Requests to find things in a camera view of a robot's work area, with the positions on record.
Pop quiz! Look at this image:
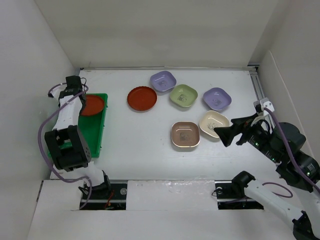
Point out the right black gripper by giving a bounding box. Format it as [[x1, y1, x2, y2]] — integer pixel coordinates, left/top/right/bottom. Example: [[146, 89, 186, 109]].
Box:
[[213, 111, 281, 162]]

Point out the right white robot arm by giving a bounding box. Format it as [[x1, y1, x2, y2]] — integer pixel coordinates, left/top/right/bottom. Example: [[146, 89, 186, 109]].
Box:
[[214, 112, 320, 240]]

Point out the red round plate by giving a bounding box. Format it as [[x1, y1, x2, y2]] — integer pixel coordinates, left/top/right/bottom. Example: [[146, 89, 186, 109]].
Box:
[[80, 95, 105, 117], [127, 86, 158, 112]]

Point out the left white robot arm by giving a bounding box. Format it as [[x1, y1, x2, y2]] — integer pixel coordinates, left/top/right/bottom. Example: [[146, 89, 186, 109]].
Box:
[[44, 75, 112, 199]]

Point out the upper left purple square dish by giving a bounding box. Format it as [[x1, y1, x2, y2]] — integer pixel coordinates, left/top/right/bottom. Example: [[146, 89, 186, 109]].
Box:
[[150, 70, 177, 93]]

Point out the right aluminium frame rail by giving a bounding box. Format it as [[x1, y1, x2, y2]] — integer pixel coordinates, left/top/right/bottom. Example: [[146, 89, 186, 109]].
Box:
[[247, 65, 292, 179]]

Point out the cream square dish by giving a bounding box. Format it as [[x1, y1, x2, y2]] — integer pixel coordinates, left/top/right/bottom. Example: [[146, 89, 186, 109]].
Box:
[[199, 110, 230, 138]]

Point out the green square dish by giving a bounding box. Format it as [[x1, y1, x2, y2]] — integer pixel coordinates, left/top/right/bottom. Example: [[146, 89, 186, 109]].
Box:
[[169, 84, 198, 108]]

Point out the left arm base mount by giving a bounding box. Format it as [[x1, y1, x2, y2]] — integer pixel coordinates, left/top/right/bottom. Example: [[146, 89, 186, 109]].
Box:
[[80, 181, 128, 211]]

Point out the purple square dish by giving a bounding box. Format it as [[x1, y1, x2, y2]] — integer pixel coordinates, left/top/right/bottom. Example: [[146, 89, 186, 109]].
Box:
[[150, 70, 177, 93], [202, 87, 232, 111]]

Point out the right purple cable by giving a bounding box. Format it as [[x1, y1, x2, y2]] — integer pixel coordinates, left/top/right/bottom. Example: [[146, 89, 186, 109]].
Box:
[[264, 107, 320, 193]]

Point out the right purple square dish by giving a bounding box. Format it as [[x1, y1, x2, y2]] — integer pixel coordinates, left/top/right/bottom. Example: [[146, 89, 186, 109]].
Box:
[[202, 87, 232, 111]]

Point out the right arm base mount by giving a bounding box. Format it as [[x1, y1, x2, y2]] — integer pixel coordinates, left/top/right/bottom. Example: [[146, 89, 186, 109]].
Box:
[[211, 180, 264, 210]]

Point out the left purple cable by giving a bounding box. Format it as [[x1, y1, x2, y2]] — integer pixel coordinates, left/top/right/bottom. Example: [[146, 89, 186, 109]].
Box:
[[37, 77, 93, 210]]

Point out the purple cable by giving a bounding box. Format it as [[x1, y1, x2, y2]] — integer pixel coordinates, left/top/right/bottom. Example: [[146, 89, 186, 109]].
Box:
[[37, 77, 93, 210], [264, 107, 320, 193]]

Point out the brown square dish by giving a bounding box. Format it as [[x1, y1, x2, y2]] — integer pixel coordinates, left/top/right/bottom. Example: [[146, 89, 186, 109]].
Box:
[[171, 121, 200, 148]]

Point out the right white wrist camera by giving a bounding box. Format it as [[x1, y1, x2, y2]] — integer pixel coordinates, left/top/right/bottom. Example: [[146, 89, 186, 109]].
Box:
[[253, 97, 275, 117]]

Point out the green plastic bin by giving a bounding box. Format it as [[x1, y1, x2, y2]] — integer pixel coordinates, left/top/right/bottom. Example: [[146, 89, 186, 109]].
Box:
[[44, 91, 108, 158]]

